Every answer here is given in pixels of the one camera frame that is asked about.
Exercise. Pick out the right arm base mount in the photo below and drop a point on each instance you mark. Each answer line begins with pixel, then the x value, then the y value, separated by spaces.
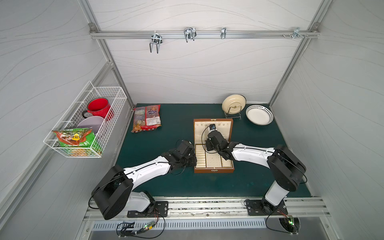
pixel 261 207

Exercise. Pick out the white bowl dotted rim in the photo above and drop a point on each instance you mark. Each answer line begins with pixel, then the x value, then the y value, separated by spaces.
pixel 259 115

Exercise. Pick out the metal hook centre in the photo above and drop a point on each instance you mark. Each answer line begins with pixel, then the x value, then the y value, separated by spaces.
pixel 190 34

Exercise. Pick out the cream plate on stand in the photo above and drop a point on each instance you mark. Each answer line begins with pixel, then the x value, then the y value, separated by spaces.
pixel 234 104

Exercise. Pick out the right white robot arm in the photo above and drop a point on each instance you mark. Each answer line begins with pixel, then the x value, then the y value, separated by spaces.
pixel 286 168

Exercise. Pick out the red candy bag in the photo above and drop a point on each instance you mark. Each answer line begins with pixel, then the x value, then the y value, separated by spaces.
pixel 146 118

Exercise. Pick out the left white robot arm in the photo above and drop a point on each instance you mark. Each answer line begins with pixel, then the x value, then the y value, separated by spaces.
pixel 115 191

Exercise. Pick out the grey plate in basket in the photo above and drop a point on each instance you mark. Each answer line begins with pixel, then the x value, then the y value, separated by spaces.
pixel 93 123

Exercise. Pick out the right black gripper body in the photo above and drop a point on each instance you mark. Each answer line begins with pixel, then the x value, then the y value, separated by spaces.
pixel 210 138

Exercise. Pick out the wire plate stand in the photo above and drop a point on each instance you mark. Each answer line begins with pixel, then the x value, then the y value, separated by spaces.
pixel 233 112

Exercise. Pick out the small metal hook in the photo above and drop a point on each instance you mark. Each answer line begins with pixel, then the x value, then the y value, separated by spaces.
pixel 223 33

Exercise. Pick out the metal bracket hook right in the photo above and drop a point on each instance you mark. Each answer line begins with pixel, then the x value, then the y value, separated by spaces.
pixel 296 34

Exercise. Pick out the brown wooden jewelry box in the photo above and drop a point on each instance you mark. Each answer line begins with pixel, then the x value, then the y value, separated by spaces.
pixel 208 159

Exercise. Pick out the aluminium top rail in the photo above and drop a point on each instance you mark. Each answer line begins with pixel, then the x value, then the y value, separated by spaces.
pixel 201 35

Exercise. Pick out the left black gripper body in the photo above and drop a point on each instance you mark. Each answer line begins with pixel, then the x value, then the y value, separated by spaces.
pixel 191 160

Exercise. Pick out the metal double hook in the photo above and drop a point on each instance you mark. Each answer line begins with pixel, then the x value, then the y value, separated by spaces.
pixel 156 41

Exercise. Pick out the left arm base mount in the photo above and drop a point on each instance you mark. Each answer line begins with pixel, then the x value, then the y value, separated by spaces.
pixel 154 210

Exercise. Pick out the red enamel mug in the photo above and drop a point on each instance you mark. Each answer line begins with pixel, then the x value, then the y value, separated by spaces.
pixel 99 107

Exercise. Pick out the green snack bag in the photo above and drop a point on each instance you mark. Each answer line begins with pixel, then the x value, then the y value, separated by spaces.
pixel 80 142

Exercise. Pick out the electronics board with wires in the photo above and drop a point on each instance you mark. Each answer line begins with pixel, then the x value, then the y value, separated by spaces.
pixel 133 229

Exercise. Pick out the white wire wall basket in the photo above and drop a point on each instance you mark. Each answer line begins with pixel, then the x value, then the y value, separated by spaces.
pixel 73 115

